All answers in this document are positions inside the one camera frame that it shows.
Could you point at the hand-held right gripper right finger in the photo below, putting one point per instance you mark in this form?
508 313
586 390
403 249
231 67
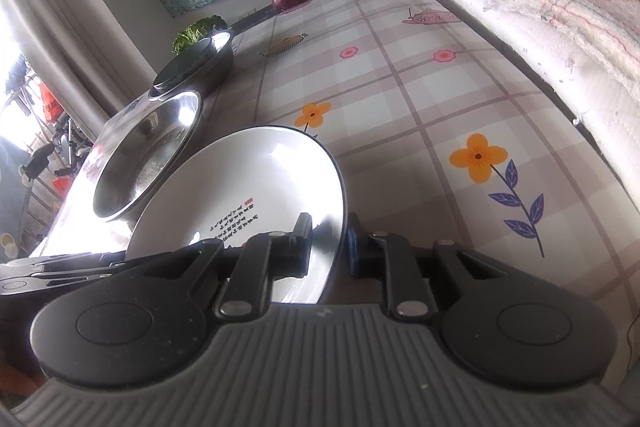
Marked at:
354 252

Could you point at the white printed ceramic plate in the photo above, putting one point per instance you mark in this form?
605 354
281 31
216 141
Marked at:
240 187

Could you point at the deep stainless steel plate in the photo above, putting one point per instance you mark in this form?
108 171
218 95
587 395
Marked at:
145 157

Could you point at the white quilted bed pad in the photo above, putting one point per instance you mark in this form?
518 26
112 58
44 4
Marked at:
525 7

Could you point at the hanging red plastic bag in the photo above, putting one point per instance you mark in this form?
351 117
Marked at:
47 104

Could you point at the large stainless steel bowl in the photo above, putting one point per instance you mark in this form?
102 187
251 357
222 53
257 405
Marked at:
217 67

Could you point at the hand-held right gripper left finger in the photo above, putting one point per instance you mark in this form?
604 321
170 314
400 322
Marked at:
302 252

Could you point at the plaid printed tablecloth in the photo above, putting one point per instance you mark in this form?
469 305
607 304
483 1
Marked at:
400 107

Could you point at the beige curtain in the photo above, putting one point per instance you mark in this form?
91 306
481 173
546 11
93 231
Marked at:
75 7

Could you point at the wheelchair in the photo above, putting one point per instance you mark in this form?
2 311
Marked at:
67 139

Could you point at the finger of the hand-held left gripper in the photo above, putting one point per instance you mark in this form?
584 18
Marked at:
60 276

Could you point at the napa cabbage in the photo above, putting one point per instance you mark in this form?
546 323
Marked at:
197 32

